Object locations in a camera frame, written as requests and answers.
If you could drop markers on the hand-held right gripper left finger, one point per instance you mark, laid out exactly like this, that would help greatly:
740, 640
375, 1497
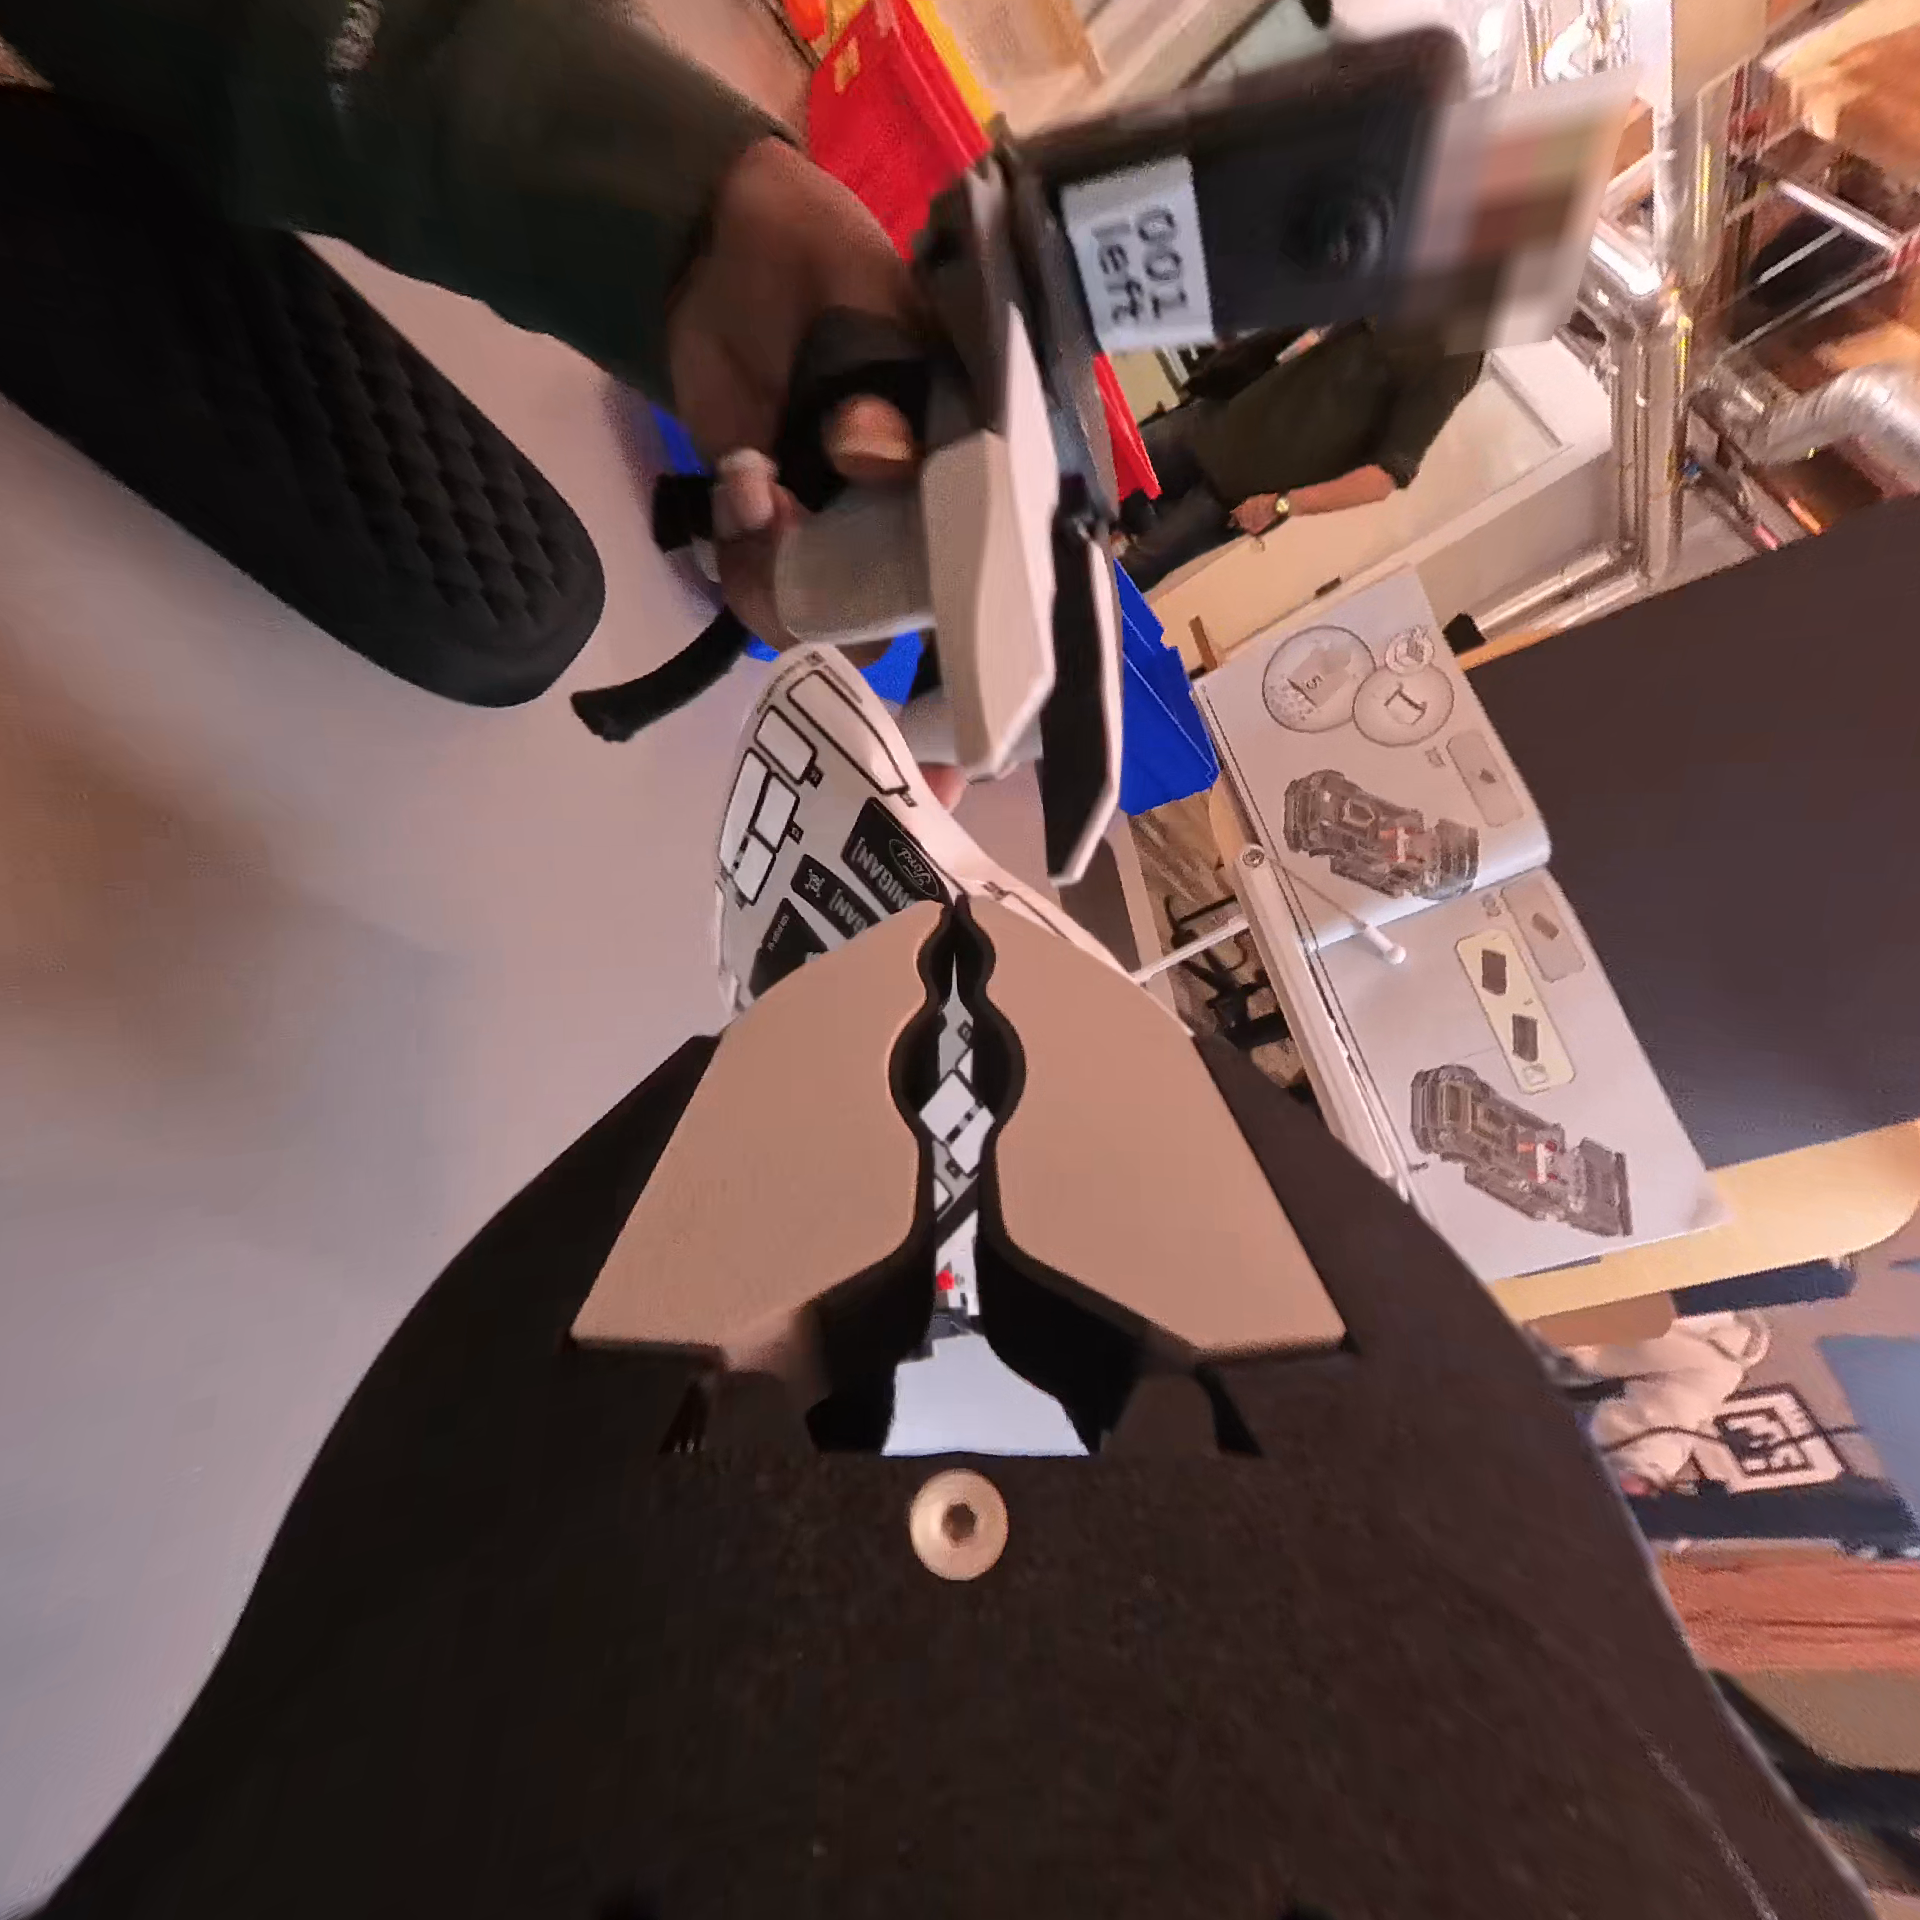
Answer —
753, 1186

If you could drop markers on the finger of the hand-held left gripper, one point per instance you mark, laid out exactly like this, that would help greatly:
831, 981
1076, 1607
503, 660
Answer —
991, 570
1081, 707

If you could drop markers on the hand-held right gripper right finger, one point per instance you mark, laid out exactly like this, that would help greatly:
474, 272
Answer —
1157, 1186

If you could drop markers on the sticker sheet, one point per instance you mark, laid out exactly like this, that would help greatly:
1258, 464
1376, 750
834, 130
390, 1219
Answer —
811, 840

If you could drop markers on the person's left forearm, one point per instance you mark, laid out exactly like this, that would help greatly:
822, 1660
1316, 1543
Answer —
511, 150

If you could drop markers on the lego instruction booklet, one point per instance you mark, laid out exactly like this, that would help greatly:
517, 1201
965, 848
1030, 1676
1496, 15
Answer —
1351, 689

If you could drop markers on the person's left hand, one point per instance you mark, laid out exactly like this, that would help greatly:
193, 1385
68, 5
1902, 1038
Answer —
767, 301

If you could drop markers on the red plastic bin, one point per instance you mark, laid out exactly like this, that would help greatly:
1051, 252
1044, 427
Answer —
903, 89

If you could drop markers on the white booklet stand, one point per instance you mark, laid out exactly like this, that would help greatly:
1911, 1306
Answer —
1742, 1230

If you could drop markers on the black flat panel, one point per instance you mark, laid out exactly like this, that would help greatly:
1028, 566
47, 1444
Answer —
1742, 810

